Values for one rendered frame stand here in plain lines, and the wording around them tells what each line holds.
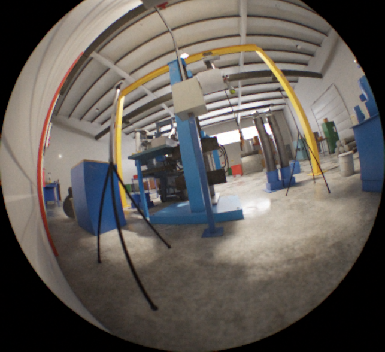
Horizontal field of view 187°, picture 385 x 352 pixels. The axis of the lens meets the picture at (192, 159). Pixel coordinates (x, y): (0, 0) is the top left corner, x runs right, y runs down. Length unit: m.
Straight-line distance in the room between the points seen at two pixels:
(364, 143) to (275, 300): 1.35
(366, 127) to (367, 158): 0.27
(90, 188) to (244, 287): 1.65
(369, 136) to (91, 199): 2.88
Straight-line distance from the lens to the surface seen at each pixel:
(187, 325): 0.59
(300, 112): 3.19
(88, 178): 1.62
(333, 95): 11.95
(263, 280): 0.69
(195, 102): 1.16
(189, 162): 1.46
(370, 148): 1.48
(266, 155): 2.39
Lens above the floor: 0.55
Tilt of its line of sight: 9 degrees up
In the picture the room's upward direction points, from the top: 10 degrees counter-clockwise
